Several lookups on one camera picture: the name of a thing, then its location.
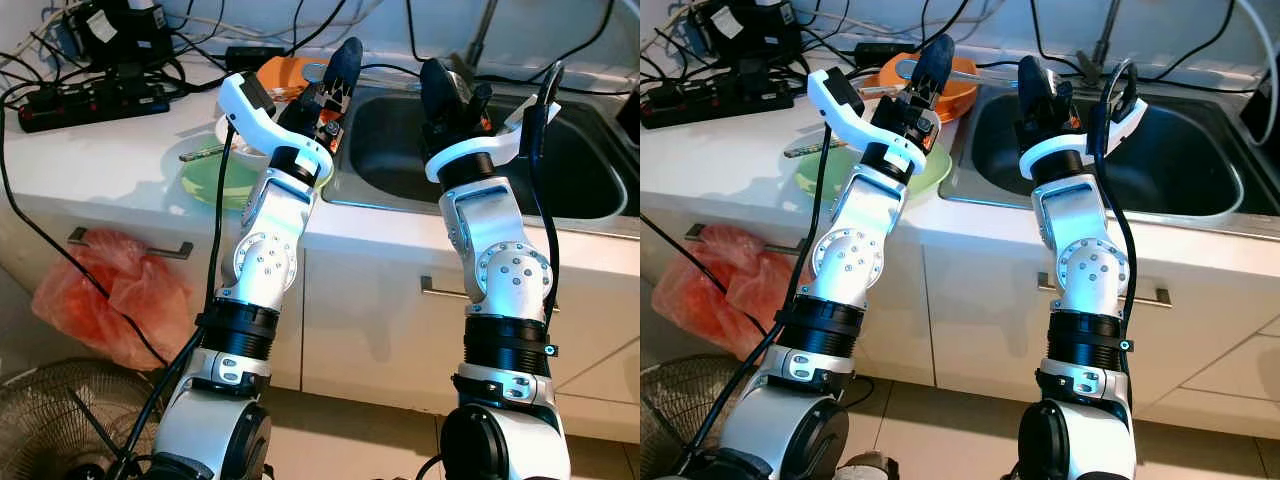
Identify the black power strip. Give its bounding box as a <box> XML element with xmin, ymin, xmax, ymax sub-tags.
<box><xmin>640</xmin><ymin>75</ymin><xmax>806</xmax><ymax>129</ymax></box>
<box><xmin>18</xmin><ymin>78</ymin><xmax>171</xmax><ymax>133</ymax></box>

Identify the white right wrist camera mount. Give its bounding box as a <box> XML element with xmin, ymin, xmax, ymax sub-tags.
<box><xmin>424</xmin><ymin>95</ymin><xmax>563</xmax><ymax>186</ymax></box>
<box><xmin>1018</xmin><ymin>90</ymin><xmax>1149</xmax><ymax>183</ymax></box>

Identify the grey wire floor fan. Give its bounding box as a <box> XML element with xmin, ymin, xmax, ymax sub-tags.
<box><xmin>0</xmin><ymin>358</ymin><xmax>166</xmax><ymax>480</ymax></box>
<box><xmin>640</xmin><ymin>352</ymin><xmax>741</xmax><ymax>480</ymax></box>

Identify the orange plastic bag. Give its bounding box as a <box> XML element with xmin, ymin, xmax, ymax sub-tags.
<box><xmin>32</xmin><ymin>228</ymin><xmax>196</xmax><ymax>371</ymax></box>
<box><xmin>650</xmin><ymin>225</ymin><xmax>801</xmax><ymax>361</ymax></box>

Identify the orange bowl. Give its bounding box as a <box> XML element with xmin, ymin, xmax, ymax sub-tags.
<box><xmin>255</xmin><ymin>55</ymin><xmax>331</xmax><ymax>101</ymax></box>
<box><xmin>862</xmin><ymin>52</ymin><xmax>981</xmax><ymax>121</ymax></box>

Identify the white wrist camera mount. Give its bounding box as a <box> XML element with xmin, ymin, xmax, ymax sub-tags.
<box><xmin>806</xmin><ymin>68</ymin><xmax>937</xmax><ymax>179</ymax></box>
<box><xmin>1018</xmin><ymin>90</ymin><xmax>1149</xmax><ymax>183</ymax></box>
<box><xmin>216</xmin><ymin>70</ymin><xmax>337</xmax><ymax>183</ymax></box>
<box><xmin>424</xmin><ymin>95</ymin><xmax>563</xmax><ymax>186</ymax></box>

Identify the white cabinet door with bag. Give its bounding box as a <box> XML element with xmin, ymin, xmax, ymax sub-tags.
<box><xmin>640</xmin><ymin>215</ymin><xmax>926</xmax><ymax>386</ymax></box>
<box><xmin>0</xmin><ymin>215</ymin><xmax>306</xmax><ymax>391</ymax></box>

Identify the black floor cable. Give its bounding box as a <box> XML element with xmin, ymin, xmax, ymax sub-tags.
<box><xmin>640</xmin><ymin>212</ymin><xmax>771</xmax><ymax>341</ymax></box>
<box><xmin>0</xmin><ymin>95</ymin><xmax>171</xmax><ymax>369</ymax></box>

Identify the white bowl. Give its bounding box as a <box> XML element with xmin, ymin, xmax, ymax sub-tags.
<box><xmin>213</xmin><ymin>112</ymin><xmax>281</xmax><ymax>169</ymax></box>

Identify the large black charger box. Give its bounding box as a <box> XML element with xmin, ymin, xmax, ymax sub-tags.
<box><xmin>700</xmin><ymin>0</ymin><xmax>801</xmax><ymax>66</ymax></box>
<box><xmin>78</xmin><ymin>0</ymin><xmax>173</xmax><ymax>69</ymax></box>

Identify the long bare metal handle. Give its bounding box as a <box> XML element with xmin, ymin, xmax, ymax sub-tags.
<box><xmin>420</xmin><ymin>275</ymin><xmax>563</xmax><ymax>313</ymax></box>
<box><xmin>1037</xmin><ymin>272</ymin><xmax>1173</xmax><ymax>308</ymax></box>

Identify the green plate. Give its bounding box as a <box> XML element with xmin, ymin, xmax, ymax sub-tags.
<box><xmin>180</xmin><ymin>150</ymin><xmax>336</xmax><ymax>211</ymax></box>
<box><xmin>795</xmin><ymin>140</ymin><xmax>953</xmax><ymax>201</ymax></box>

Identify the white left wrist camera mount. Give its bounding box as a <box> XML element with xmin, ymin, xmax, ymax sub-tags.
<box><xmin>216</xmin><ymin>70</ymin><xmax>337</xmax><ymax>183</ymax></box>
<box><xmin>806</xmin><ymin>68</ymin><xmax>937</xmax><ymax>179</ymax></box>

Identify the white cabinet door under sink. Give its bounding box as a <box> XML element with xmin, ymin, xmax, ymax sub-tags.
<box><xmin>303</xmin><ymin>240</ymin><xmax>641</xmax><ymax>416</ymax></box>
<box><xmin>925</xmin><ymin>245</ymin><xmax>1280</xmax><ymax>411</ymax></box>

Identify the metal handle under bag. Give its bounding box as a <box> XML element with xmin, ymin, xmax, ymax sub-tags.
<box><xmin>685</xmin><ymin>225</ymin><xmax>806</xmax><ymax>256</ymax></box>
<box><xmin>68</xmin><ymin>228</ymin><xmax>194</xmax><ymax>261</ymax></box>

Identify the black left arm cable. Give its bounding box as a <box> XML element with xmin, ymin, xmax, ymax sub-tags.
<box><xmin>105</xmin><ymin>120</ymin><xmax>241</xmax><ymax>480</ymax></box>
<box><xmin>680</xmin><ymin>120</ymin><xmax>836</xmax><ymax>480</ymax></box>

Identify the stainless steel sink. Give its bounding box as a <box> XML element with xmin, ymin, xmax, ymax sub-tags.
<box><xmin>320</xmin><ymin>82</ymin><xmax>641</xmax><ymax>223</ymax></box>
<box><xmin>935</xmin><ymin>80</ymin><xmax>1280</xmax><ymax>226</ymax></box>

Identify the metal faucet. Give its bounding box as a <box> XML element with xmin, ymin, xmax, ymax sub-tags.
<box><xmin>1090</xmin><ymin>0</ymin><xmax>1121</xmax><ymax>76</ymax></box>
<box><xmin>455</xmin><ymin>0</ymin><xmax>501</xmax><ymax>71</ymax></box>

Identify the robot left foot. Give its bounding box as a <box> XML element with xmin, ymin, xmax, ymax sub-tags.
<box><xmin>843</xmin><ymin>450</ymin><xmax>901</xmax><ymax>480</ymax></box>

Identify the white corner cabinet door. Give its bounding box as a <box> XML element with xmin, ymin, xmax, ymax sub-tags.
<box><xmin>1140</xmin><ymin>315</ymin><xmax>1280</xmax><ymax>436</ymax></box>
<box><xmin>548</xmin><ymin>338</ymin><xmax>641</xmax><ymax>441</ymax></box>

